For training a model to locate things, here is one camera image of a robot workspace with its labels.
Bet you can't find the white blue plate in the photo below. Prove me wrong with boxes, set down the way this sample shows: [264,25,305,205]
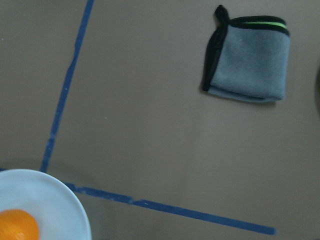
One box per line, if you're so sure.
[0,169,92,240]

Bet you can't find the orange mandarin fruit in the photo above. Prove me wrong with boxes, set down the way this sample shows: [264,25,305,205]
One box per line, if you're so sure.
[0,209,40,240]

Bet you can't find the blue tape strip crossing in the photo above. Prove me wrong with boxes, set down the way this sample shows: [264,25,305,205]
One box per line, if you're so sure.
[0,167,277,236]

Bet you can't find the grey black folded cloth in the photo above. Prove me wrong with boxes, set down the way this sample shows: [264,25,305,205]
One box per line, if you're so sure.
[201,5,290,103]

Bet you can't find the blue tape strip long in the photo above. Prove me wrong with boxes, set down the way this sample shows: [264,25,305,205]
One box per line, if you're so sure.
[39,0,94,173]

